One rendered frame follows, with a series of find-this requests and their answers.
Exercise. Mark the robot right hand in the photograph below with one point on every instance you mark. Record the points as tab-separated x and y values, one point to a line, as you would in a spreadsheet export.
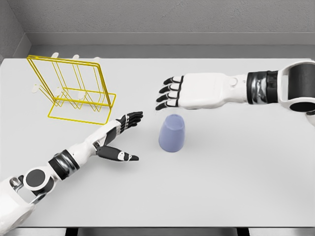
201	91

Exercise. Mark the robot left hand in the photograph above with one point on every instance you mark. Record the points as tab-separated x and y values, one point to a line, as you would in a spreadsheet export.
108	132

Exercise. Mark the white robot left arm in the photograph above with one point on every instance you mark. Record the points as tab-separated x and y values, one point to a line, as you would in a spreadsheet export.
37	179

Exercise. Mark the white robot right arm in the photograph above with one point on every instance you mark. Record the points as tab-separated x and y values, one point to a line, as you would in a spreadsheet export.
270	87

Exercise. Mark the lavender blue cup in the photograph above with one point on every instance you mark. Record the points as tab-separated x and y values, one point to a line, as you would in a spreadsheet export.
172	135

